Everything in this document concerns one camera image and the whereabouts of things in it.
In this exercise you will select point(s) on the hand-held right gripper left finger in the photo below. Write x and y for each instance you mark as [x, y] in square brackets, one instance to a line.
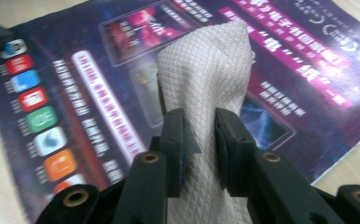
[173, 146]

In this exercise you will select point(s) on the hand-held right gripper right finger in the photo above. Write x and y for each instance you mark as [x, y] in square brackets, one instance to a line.
[234, 155]

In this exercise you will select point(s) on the red cover magazine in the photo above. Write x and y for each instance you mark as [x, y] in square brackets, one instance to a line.
[293, 109]

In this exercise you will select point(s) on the white quilted cloth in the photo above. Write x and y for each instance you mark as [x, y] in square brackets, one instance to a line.
[203, 71]

